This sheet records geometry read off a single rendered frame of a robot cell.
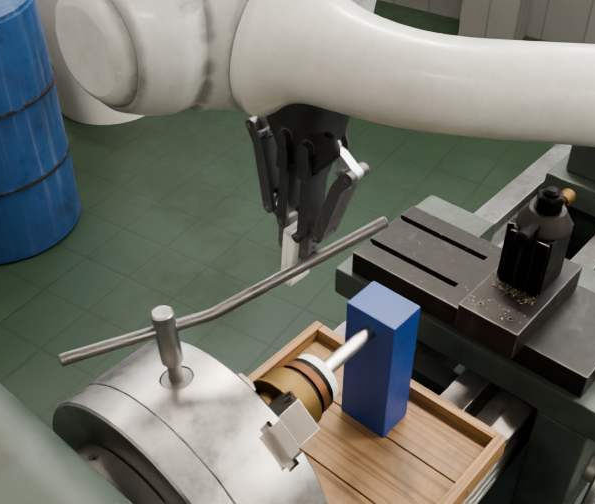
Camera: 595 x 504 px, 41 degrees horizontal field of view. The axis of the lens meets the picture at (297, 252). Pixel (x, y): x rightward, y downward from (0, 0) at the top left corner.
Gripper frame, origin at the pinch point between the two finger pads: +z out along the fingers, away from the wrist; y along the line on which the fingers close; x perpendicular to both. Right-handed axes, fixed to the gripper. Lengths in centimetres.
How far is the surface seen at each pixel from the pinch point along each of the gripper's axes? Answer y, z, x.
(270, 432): -7.4, 11.9, 11.2
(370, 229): -5.2, -3.4, -4.7
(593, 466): -30, 58, -46
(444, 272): 4, 36, -45
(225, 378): -1.0, 9.4, 11.0
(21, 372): 121, 143, -21
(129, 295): 123, 143, -66
